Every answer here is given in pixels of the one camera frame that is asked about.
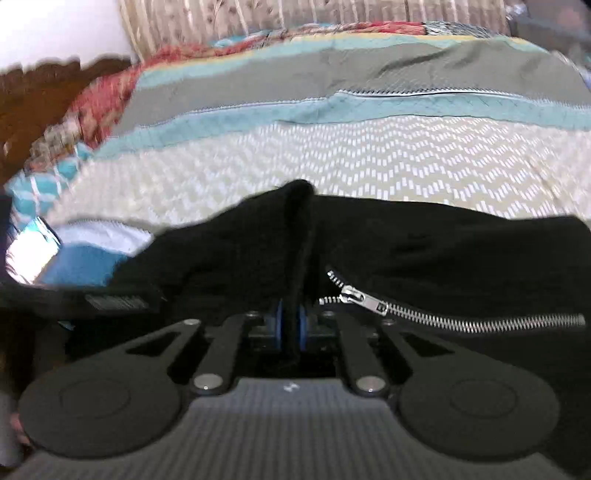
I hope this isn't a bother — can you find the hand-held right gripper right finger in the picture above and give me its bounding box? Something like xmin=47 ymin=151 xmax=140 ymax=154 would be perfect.
xmin=298 ymin=302 xmax=463 ymax=398

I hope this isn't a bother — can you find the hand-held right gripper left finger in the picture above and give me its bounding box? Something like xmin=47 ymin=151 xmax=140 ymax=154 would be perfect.
xmin=124 ymin=300 xmax=285 ymax=398

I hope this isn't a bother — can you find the black zippered jacket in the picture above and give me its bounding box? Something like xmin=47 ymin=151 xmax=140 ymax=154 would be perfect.
xmin=110 ymin=179 xmax=591 ymax=477

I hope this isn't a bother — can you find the shiny reflective object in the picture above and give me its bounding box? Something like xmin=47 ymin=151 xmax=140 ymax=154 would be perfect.
xmin=4 ymin=216 xmax=64 ymax=285

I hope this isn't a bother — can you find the pale blue cloth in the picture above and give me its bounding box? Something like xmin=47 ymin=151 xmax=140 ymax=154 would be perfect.
xmin=54 ymin=220 xmax=156 ymax=257

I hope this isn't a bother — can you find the patchwork striped quilt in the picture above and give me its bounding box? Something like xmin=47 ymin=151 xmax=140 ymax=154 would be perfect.
xmin=4 ymin=21 xmax=591 ymax=287

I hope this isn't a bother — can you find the wooden headboard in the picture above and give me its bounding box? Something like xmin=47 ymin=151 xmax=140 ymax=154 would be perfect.
xmin=0 ymin=55 xmax=136 ymax=186

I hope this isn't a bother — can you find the beige patterned curtain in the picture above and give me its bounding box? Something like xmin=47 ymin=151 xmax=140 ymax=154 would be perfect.
xmin=117 ymin=0 xmax=509 ymax=48

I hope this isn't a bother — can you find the dark side table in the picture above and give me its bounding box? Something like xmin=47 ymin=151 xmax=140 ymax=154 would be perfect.
xmin=507 ymin=0 xmax=591 ymax=63

